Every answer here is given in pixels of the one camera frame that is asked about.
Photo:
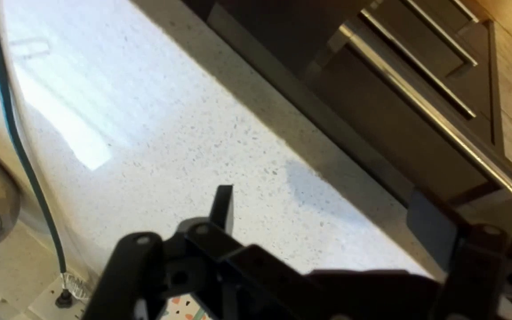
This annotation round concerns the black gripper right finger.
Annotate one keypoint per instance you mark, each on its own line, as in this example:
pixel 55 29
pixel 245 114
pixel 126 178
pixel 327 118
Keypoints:
pixel 435 226

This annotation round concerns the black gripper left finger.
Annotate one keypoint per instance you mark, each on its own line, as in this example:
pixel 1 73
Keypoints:
pixel 220 212

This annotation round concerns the dark topmost wooden drawer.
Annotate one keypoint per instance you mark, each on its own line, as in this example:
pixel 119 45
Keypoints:
pixel 412 141

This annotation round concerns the white wall outlet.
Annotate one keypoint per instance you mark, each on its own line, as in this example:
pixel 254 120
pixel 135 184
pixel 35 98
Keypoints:
pixel 62 299

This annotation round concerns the dotted paper cup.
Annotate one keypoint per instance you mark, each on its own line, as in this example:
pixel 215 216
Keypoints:
pixel 183 308

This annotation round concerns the island drawer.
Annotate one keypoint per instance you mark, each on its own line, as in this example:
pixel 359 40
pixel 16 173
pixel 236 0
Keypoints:
pixel 453 16
pixel 416 34

